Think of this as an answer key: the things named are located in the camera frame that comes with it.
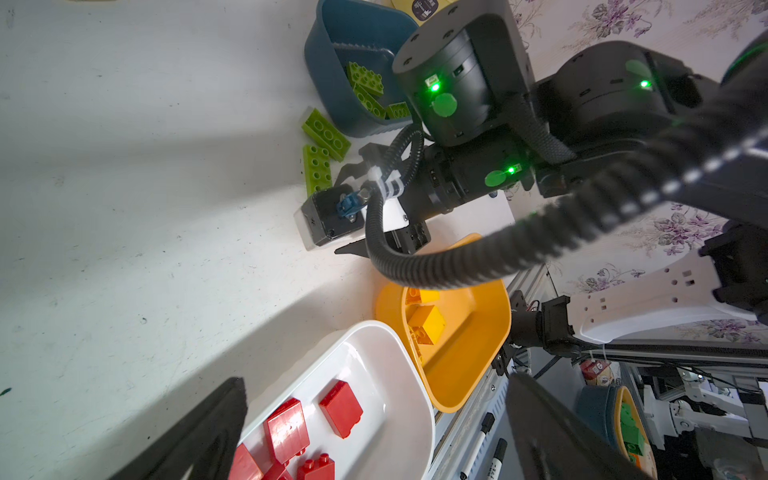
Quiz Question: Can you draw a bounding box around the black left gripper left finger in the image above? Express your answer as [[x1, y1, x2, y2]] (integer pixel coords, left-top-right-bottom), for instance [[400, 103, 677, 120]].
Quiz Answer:
[[112, 377, 247, 479]]

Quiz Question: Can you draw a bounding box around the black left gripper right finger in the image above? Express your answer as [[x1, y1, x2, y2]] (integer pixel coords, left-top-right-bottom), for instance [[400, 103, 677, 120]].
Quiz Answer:
[[506, 373, 649, 480]]

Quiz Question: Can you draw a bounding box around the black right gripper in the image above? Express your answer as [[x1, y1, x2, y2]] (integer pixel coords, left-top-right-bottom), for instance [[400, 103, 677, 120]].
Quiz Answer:
[[333, 134, 533, 258]]

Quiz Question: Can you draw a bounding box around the red lego brick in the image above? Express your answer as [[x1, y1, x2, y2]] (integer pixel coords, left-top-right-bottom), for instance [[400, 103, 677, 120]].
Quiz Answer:
[[262, 462, 293, 480], [264, 398, 310, 465], [228, 444, 264, 480], [319, 380, 364, 439], [296, 453, 336, 480]]

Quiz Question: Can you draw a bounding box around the green lego brick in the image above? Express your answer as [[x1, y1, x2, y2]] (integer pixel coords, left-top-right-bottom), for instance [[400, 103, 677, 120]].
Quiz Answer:
[[346, 62, 384, 98], [302, 145, 333, 197], [301, 109, 351, 162], [385, 102, 411, 120], [353, 85, 386, 120]]

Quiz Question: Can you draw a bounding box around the yellow curved lego brick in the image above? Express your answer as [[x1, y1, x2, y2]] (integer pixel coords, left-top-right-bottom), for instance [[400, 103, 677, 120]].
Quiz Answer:
[[405, 288, 440, 305]]

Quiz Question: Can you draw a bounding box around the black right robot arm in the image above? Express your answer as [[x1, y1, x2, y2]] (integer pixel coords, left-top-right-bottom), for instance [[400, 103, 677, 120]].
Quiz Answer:
[[329, 1, 767, 358]]

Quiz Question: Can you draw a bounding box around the black marker pen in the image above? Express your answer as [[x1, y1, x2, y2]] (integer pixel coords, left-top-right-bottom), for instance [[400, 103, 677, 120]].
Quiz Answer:
[[459, 411, 495, 480]]

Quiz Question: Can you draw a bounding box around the yellow plastic tray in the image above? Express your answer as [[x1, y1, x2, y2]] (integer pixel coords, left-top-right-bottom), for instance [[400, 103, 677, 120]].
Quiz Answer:
[[374, 232, 512, 414]]

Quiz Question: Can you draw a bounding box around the white plastic tray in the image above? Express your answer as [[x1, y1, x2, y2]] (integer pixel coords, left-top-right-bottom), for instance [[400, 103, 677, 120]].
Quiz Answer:
[[240, 320, 435, 479]]

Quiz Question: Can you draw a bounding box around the dark teal plastic bin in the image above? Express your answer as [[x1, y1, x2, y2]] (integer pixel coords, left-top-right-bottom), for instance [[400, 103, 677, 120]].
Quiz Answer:
[[304, 0, 417, 138]]

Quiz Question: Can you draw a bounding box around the yellow pen cup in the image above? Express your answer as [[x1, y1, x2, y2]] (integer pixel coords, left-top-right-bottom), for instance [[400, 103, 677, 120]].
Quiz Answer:
[[391, 0, 454, 25]]

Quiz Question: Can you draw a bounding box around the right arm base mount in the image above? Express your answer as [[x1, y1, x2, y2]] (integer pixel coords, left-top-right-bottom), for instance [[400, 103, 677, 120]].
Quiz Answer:
[[491, 290, 598, 379]]

